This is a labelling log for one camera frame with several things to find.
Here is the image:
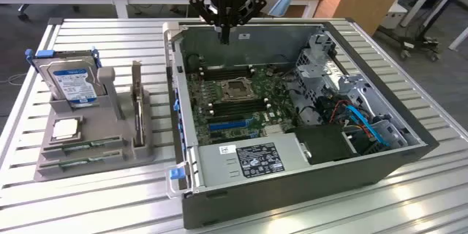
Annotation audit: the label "green RAM stick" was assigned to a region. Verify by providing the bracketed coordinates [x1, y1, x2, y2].
[61, 140, 121, 151]
[57, 156, 121, 168]

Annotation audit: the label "RAM slot black latches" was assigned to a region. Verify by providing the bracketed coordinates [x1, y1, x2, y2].
[201, 75, 255, 81]
[199, 69, 254, 75]

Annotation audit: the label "metal CPU socket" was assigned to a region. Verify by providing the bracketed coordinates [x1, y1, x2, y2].
[215, 76, 258, 102]

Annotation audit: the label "silver metal disk bay cage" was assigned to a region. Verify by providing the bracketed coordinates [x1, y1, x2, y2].
[291, 33, 419, 152]

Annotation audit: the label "green motherboard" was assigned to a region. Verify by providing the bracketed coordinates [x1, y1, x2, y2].
[185, 64, 306, 147]

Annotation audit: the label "black expansion slot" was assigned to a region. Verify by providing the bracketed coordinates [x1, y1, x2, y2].
[206, 114, 249, 124]

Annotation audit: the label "blue expansion slot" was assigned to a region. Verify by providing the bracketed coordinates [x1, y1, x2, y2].
[207, 120, 250, 133]

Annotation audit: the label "hard disk blue white label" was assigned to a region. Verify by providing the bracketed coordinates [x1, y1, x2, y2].
[31, 56, 99, 109]

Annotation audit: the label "small silver chipset heatsink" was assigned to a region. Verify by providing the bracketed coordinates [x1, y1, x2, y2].
[262, 124, 285, 136]

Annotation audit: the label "blue plastic disk caddy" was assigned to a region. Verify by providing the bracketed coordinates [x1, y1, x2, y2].
[23, 48, 101, 70]

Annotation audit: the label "black wheeled stand base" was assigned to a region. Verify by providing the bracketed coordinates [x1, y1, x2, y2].
[399, 35, 441, 62]

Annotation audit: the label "black chair caster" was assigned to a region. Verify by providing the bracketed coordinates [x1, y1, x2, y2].
[17, 3, 30, 21]

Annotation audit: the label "grey plastic parts rack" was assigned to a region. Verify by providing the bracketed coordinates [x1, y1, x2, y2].
[33, 66, 155, 182]

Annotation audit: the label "grey power supply unit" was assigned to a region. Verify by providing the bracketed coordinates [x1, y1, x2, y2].
[195, 132, 311, 187]

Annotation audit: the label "white desk leg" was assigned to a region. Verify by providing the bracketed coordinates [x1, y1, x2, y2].
[447, 27, 468, 52]

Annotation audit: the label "silver CPU chip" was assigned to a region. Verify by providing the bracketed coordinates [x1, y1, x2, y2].
[50, 118, 79, 139]

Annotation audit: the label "black open PC case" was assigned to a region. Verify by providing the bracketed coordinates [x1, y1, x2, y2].
[162, 20, 439, 231]

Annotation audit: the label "graphics card metal bracket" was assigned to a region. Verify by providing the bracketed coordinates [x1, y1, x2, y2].
[130, 60, 146, 147]

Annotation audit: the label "white pedestal red knob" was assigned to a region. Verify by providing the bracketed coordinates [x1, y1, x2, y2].
[381, 6, 409, 30]

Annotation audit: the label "blue flat wire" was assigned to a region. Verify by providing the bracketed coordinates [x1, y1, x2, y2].
[343, 103, 389, 147]

